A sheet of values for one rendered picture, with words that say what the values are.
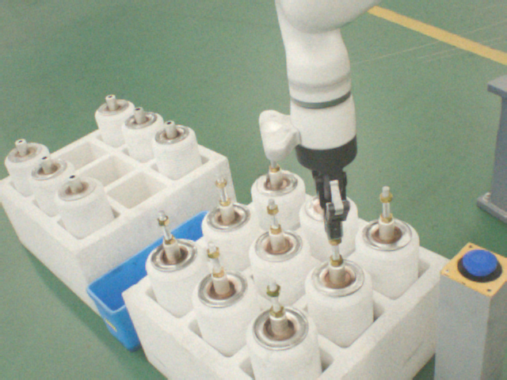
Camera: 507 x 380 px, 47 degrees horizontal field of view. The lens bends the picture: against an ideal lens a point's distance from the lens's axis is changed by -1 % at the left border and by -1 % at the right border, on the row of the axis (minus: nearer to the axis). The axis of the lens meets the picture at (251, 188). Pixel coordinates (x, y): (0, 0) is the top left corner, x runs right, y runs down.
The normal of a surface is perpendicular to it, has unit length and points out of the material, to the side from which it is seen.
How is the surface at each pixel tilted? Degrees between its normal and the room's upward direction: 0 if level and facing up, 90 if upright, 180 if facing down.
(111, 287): 88
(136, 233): 90
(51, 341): 0
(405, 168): 0
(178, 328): 0
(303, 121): 82
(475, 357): 90
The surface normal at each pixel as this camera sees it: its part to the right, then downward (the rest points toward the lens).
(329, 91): 0.23, 0.54
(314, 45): -0.13, -0.69
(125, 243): 0.68, 0.34
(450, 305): -0.72, 0.49
